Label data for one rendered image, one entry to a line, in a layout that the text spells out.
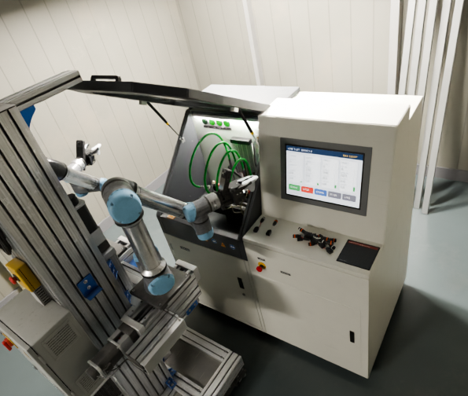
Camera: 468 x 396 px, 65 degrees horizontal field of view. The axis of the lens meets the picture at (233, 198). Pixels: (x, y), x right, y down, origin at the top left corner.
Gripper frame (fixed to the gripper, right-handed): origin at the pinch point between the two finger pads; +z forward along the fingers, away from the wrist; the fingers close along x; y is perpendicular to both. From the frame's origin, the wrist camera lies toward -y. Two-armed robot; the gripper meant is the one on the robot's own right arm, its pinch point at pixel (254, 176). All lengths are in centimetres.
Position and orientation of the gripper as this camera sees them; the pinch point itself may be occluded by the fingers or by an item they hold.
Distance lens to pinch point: 165.8
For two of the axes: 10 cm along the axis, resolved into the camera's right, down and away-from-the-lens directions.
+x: 4.4, 3.2, -8.4
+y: 2.6, 8.5, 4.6
